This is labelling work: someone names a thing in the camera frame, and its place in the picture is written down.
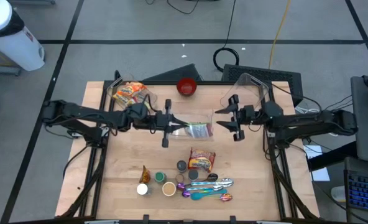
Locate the purple head iridescent spoon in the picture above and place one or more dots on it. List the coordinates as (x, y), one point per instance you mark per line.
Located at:
(186, 193)
(181, 186)

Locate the clear plastic bin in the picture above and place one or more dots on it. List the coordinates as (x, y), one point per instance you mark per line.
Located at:
(202, 115)
(249, 84)
(153, 96)

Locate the black wedge panel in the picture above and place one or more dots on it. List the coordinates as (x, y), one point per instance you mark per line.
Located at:
(181, 74)

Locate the white paper sheet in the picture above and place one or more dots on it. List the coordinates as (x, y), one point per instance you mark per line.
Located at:
(321, 174)

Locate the orange spice bottle black lid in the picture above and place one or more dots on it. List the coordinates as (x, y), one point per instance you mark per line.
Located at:
(181, 165)

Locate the white mouse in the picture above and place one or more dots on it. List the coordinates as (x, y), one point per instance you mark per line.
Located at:
(337, 193)

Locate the black vented computer case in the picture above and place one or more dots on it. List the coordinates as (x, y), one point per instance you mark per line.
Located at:
(280, 76)

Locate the green lid spice jar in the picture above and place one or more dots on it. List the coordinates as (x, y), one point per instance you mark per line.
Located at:
(160, 177)

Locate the small cork lid saffron jar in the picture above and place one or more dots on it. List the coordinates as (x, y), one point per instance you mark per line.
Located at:
(179, 178)

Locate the silver aluminium strip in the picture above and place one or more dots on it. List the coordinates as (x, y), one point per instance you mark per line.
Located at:
(269, 222)
(101, 222)

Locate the backlit keyboard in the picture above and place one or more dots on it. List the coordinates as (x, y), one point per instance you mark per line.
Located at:
(364, 193)

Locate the roast beef ramen packet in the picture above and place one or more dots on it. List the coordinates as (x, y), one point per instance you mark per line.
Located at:
(201, 160)

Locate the green red ramen packet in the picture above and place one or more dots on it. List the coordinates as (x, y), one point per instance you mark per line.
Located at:
(199, 130)

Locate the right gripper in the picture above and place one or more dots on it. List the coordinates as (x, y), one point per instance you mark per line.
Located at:
(249, 115)

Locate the purple label spice bottle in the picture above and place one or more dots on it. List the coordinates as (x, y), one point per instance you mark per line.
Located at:
(193, 175)

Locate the tan lid seasoning jar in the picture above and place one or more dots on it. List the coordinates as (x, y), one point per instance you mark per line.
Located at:
(169, 188)

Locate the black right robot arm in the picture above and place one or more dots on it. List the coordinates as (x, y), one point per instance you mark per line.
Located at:
(311, 121)

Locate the white arm base bracket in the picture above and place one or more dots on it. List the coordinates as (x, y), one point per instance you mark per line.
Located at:
(104, 130)

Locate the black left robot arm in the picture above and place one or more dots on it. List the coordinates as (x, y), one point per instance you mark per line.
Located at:
(78, 111)

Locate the yellow ramen packet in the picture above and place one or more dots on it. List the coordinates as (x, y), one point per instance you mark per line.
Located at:
(122, 99)

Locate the teal spoon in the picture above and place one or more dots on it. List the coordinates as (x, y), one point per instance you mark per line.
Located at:
(197, 196)

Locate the grey metal stand base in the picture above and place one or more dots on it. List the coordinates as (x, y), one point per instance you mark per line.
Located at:
(3, 70)

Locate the white trash can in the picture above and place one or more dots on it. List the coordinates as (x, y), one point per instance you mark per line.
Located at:
(16, 46)

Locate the taco seasoning mix packet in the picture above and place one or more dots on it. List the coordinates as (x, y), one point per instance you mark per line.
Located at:
(145, 175)

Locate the grey desk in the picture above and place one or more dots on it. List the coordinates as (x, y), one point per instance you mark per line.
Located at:
(367, 133)

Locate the red black bowl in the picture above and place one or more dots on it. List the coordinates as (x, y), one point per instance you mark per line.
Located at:
(186, 86)

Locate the rainbow iridescent spoon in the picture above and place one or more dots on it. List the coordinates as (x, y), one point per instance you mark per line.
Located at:
(226, 197)

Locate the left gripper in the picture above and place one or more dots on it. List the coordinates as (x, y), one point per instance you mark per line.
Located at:
(163, 121)

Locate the black frame clamp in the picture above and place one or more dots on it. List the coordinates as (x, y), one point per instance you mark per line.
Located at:
(145, 218)
(232, 219)

